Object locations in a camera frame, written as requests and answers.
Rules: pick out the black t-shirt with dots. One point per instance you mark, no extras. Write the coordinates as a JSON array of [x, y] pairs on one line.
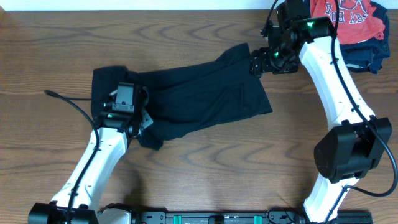
[[187, 99]]

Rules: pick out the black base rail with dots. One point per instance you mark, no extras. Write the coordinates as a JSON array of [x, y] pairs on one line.
[[224, 217]]

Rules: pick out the navy folded clothes stack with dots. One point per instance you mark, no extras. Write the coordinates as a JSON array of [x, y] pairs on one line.
[[366, 56]]

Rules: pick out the red printed t-shirt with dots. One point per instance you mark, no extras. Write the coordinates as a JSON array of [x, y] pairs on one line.
[[358, 20]]

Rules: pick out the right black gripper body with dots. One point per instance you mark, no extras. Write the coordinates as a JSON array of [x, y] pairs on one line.
[[277, 61]]

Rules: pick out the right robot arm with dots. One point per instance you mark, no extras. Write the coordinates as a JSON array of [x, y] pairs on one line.
[[356, 138]]

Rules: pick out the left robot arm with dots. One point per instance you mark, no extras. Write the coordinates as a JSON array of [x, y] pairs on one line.
[[122, 119]]

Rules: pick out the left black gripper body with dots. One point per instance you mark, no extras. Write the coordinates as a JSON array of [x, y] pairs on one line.
[[143, 118]]

